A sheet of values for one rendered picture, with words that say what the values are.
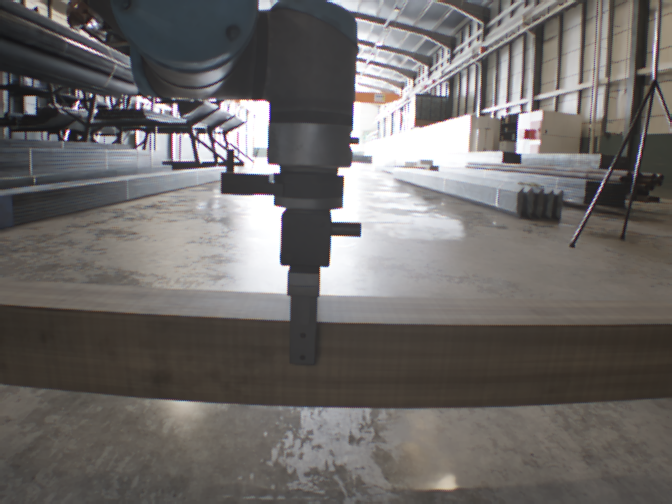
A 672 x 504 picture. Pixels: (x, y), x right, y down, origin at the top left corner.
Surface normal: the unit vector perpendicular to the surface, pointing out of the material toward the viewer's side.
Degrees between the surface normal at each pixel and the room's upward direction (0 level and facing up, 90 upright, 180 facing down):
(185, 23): 93
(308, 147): 90
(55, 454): 0
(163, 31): 92
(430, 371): 90
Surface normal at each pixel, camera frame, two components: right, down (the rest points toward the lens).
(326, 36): 0.31, 0.21
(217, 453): 0.04, -0.98
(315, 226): 0.04, 0.20
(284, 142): -0.47, 0.16
